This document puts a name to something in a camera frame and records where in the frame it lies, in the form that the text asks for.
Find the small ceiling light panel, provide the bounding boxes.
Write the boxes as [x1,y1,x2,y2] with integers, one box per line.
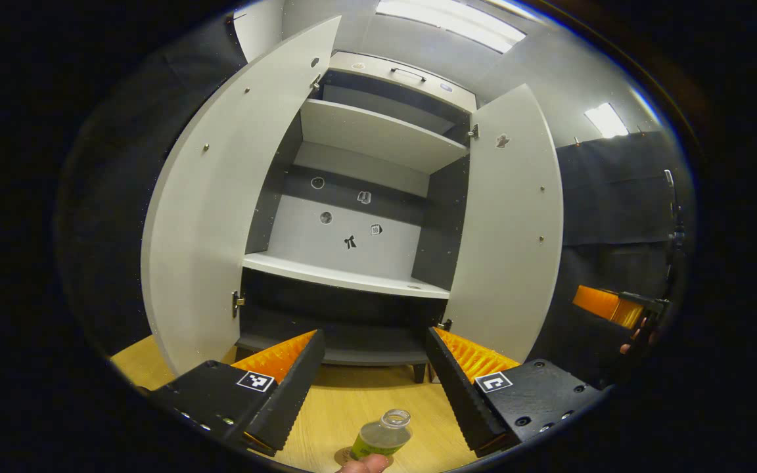
[584,102,630,139]

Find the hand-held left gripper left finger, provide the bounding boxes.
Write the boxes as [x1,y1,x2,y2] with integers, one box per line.
[146,328,326,457]

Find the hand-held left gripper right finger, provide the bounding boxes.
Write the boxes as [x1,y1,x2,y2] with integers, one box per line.
[424,327,608,459]

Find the black backdrop cloth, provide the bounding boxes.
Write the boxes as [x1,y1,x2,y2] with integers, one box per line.
[57,13,698,395]

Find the green label bottle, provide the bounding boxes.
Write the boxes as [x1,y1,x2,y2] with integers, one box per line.
[351,409,413,461]

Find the large ceiling light panel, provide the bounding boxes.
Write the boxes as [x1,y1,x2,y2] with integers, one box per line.
[376,0,528,54]

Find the white cabinet door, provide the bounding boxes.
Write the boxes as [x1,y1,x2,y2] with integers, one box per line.
[441,83,564,365]
[141,16,342,376]

